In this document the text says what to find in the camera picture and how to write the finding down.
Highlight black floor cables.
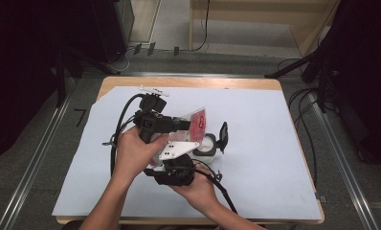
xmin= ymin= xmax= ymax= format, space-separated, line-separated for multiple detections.
xmin=287 ymin=87 xmax=319 ymax=188

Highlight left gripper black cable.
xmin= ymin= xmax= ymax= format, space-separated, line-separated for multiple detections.
xmin=101 ymin=93 xmax=147 ymax=177

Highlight hanging black cable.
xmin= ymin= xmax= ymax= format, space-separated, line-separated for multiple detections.
xmin=192 ymin=0 xmax=212 ymax=52

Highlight black stand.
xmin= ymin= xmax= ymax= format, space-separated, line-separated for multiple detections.
xmin=53 ymin=44 xmax=118 ymax=108

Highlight dark cabinet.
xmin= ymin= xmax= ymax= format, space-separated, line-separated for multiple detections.
xmin=91 ymin=0 xmax=135 ymax=63

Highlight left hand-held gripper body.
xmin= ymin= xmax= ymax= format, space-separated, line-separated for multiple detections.
xmin=134 ymin=84 xmax=176 ymax=145

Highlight person's left hand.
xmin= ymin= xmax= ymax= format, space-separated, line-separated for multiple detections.
xmin=111 ymin=126 xmax=170 ymax=183

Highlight black tripod leg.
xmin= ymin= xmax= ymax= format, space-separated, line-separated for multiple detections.
xmin=263 ymin=47 xmax=324 ymax=80

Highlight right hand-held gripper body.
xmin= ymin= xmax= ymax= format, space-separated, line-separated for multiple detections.
xmin=152 ymin=141 xmax=201 ymax=187

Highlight red and white pouch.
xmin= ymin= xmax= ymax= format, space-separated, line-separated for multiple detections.
xmin=146 ymin=107 xmax=209 ymax=168

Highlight white table sheet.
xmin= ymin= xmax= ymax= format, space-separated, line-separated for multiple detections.
xmin=52 ymin=85 xmax=322 ymax=221

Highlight person's right hand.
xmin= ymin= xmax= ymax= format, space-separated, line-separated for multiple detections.
xmin=168 ymin=163 xmax=222 ymax=216

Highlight metal floor rail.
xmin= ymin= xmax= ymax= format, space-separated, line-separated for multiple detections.
xmin=0 ymin=76 xmax=79 ymax=230
xmin=306 ymin=92 xmax=381 ymax=230

